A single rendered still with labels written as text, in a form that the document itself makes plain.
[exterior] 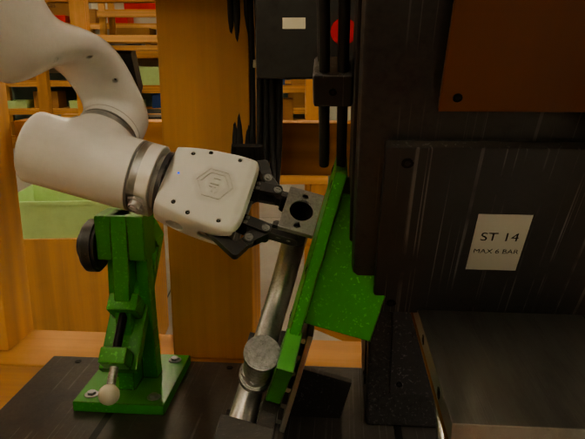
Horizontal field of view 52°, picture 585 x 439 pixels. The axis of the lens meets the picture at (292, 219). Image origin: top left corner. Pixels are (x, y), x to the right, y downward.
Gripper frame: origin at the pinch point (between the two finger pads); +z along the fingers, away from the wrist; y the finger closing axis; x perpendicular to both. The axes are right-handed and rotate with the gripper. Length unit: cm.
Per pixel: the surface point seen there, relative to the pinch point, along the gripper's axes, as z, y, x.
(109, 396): -16.9, -20.3, 22.3
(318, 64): -1.3, 3.3, -21.3
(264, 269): -14, 140, 319
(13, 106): -494, 492, 746
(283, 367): 3.1, -17.7, -2.9
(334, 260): 5.2, -7.5, -7.5
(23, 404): -29.9, -22.9, 31.8
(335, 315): 6.9, -11.4, -3.6
